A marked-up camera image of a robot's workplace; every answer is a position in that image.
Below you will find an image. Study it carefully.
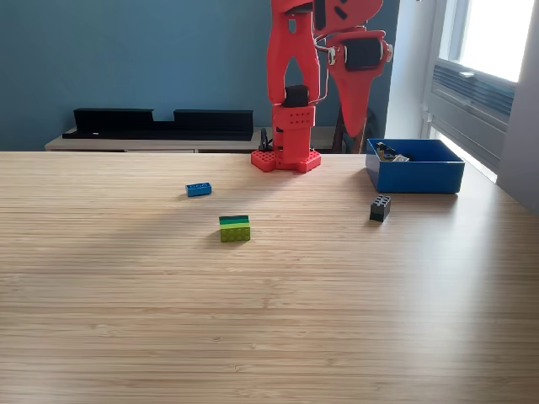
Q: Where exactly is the grey radiator unit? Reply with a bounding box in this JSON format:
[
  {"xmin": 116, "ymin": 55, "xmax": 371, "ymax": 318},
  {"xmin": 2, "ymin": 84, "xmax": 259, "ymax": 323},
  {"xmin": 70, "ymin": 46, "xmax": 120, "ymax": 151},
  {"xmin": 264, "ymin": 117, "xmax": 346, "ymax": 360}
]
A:
[{"xmin": 427, "ymin": 58, "xmax": 517, "ymax": 173}]

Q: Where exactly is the bright window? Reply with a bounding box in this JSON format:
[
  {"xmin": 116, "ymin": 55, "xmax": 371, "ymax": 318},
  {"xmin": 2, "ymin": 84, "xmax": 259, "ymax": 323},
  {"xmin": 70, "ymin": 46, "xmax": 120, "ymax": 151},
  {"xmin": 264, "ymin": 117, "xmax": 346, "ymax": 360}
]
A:
[{"xmin": 437, "ymin": 0, "xmax": 539, "ymax": 83}]

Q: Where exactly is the blue plastic bin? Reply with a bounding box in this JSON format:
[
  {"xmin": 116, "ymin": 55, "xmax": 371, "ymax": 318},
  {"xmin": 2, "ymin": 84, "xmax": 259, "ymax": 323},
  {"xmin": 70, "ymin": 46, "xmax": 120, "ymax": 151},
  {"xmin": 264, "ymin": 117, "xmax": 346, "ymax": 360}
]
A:
[{"xmin": 365, "ymin": 138, "xmax": 466, "ymax": 194}]

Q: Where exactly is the green brick stack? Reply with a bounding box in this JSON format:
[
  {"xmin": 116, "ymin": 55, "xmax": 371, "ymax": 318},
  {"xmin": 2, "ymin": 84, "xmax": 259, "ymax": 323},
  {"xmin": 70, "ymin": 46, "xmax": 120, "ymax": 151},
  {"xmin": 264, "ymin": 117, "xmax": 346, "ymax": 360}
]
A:
[{"xmin": 218, "ymin": 215, "xmax": 252, "ymax": 243}]

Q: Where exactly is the yellow toy digger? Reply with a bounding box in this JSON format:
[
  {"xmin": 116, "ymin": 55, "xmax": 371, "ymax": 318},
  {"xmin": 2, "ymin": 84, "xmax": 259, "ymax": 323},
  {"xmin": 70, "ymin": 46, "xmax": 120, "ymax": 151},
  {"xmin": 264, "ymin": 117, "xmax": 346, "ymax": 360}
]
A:
[{"xmin": 376, "ymin": 141, "xmax": 398, "ymax": 163}]

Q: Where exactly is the black brick stack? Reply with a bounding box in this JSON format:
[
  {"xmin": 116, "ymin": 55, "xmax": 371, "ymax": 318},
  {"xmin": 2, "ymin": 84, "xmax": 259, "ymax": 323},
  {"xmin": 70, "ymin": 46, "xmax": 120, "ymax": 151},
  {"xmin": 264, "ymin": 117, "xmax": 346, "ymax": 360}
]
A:
[{"xmin": 369, "ymin": 194, "xmax": 392, "ymax": 223}]

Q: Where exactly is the small blue brick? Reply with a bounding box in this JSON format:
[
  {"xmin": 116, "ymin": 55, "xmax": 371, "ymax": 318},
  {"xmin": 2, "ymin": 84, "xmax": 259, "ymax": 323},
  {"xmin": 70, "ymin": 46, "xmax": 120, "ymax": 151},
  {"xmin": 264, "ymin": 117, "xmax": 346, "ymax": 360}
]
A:
[{"xmin": 185, "ymin": 181, "xmax": 213, "ymax": 198}]

